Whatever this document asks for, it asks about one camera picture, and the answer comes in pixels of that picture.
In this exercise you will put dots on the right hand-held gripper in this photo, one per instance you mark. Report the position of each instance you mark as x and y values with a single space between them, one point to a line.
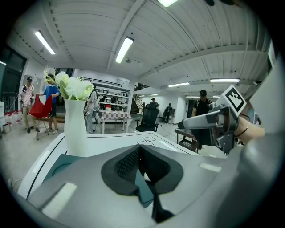
233 100

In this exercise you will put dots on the dark metal side table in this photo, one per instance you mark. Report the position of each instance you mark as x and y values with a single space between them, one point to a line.
187 142

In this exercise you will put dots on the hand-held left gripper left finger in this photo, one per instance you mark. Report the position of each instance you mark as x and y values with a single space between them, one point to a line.
89 178

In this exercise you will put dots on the white vase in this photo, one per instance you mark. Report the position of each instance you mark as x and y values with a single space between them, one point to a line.
75 124

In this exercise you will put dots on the black office chair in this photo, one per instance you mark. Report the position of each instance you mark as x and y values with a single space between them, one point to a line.
149 115

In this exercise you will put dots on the person's right forearm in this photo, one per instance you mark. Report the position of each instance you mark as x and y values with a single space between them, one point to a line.
251 131

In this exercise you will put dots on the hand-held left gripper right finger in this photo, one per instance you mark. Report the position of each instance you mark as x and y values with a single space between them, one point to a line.
196 178

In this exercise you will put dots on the black head-worn camera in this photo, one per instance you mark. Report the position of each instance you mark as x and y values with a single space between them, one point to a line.
210 2

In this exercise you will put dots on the dark teal tray box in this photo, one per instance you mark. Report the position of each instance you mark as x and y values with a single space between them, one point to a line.
64 164

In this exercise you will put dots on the red folding chair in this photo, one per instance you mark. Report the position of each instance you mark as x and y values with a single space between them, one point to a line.
41 109

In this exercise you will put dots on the checkered cloth table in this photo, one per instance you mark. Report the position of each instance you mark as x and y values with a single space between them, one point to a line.
115 115

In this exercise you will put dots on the dark glass window wall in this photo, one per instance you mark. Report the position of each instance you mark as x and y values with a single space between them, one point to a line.
15 78

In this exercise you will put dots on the person's black and white shirt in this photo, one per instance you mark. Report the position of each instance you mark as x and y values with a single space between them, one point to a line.
256 182

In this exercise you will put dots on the white flower bouquet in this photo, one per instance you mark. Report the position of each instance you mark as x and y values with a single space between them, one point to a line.
73 86

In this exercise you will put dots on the black railing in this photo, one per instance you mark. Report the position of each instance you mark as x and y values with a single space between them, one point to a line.
104 82

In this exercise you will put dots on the row of white jugs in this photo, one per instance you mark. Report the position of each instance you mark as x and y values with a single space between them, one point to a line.
13 118

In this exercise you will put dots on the white water dispenser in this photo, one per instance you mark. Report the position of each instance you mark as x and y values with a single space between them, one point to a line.
1 115

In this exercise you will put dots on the white shelf unit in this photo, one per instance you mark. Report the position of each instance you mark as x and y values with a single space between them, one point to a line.
111 98

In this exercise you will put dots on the staircase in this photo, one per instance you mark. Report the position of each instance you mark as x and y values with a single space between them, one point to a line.
138 104

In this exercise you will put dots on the white table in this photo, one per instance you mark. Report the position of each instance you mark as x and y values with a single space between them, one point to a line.
107 142

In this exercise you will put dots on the long ceiling light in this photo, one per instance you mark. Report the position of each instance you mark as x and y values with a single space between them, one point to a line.
124 50
44 42
225 80
178 84
2 62
167 2

